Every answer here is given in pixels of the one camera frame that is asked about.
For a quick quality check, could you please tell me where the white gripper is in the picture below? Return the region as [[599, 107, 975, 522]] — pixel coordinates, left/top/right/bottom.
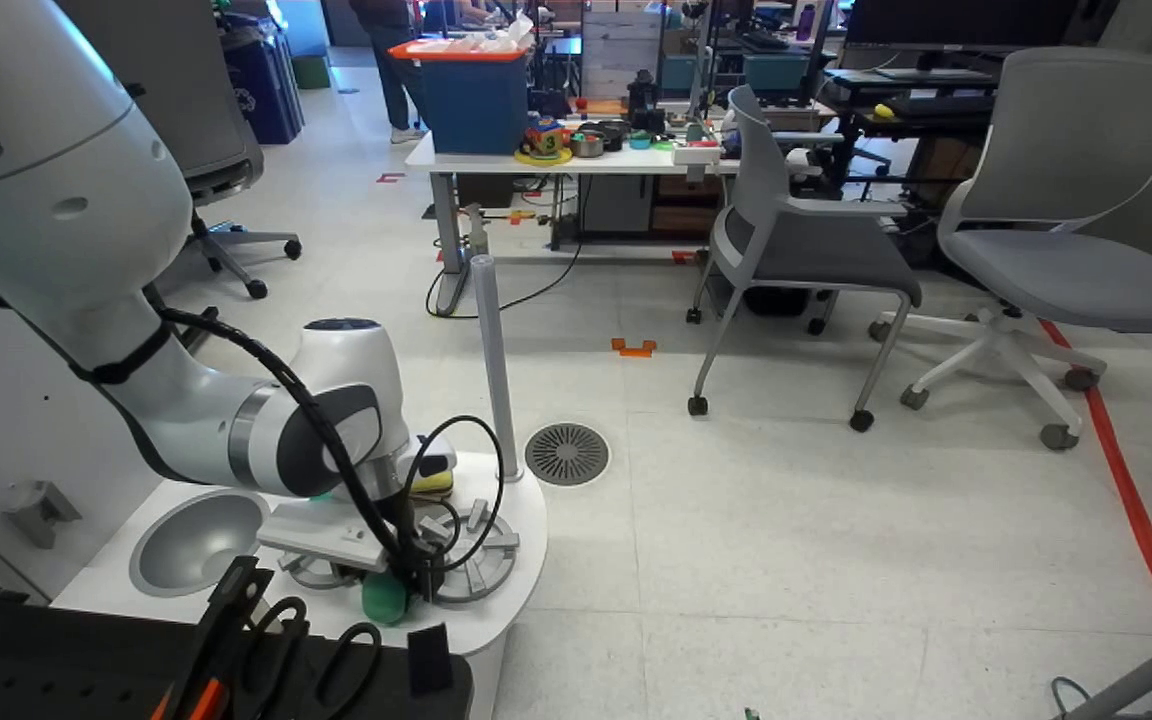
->
[[255, 479, 488, 570]]

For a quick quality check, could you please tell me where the green round plush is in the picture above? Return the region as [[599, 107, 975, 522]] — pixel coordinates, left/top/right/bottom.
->
[[360, 574, 410, 628]]

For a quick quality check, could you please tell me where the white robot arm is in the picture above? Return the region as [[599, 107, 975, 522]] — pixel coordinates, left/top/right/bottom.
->
[[0, 0, 475, 593]]

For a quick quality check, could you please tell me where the yellow sponge block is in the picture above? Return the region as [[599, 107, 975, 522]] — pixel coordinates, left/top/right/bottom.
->
[[410, 455, 454, 501]]

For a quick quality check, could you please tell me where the grey stove burner grate far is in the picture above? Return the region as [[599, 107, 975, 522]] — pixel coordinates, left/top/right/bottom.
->
[[424, 516, 521, 605]]

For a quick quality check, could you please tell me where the round floor drain cover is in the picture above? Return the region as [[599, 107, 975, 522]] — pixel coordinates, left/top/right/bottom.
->
[[523, 424, 612, 483]]

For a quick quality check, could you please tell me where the grey vertical faucet pole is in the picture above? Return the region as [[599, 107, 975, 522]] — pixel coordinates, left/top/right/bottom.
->
[[473, 256, 521, 483]]

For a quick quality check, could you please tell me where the grey toy sink bowl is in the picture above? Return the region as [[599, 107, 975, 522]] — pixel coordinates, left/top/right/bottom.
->
[[128, 490, 265, 596]]

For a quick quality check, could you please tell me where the white work table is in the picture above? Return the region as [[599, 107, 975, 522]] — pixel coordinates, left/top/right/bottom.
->
[[409, 123, 849, 317]]

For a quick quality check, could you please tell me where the white toy kitchen unit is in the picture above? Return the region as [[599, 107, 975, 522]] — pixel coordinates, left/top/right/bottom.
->
[[0, 283, 547, 654]]

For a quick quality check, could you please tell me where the blue storage bin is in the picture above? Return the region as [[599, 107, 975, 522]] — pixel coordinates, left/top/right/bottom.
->
[[392, 41, 526, 157]]

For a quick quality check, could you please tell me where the grey four-leg chair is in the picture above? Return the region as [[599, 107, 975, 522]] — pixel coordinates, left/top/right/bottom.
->
[[684, 82, 923, 433]]

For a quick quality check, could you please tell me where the orange floor tape strip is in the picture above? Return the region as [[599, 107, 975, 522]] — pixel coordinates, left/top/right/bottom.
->
[[1037, 317, 1152, 641]]

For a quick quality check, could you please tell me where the grey swivel office chair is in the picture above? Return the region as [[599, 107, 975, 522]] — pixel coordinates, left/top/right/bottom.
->
[[872, 45, 1152, 453]]

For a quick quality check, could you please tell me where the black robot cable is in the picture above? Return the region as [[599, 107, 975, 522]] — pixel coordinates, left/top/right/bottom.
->
[[0, 271, 513, 605]]

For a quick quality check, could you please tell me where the orange handled clamp near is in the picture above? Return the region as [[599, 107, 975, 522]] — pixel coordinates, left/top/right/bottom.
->
[[148, 556, 273, 720]]

